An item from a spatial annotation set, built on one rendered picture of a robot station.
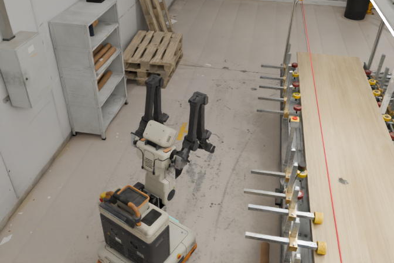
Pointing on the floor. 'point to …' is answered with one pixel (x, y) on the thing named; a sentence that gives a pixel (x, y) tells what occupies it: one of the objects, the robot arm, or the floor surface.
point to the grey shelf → (67, 63)
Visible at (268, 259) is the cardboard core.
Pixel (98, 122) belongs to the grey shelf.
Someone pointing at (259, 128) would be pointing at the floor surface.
